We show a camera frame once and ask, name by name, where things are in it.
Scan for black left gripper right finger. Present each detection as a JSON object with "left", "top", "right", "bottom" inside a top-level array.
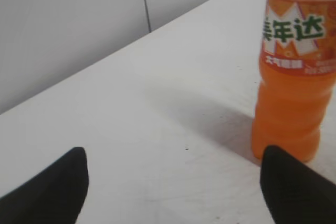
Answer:
[{"left": 260, "top": 145, "right": 335, "bottom": 223}]

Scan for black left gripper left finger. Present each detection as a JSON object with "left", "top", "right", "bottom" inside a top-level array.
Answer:
[{"left": 1, "top": 147, "right": 89, "bottom": 223}]

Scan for orange soda plastic bottle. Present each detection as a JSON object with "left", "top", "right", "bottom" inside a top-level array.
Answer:
[{"left": 251, "top": 0, "right": 335, "bottom": 162}]

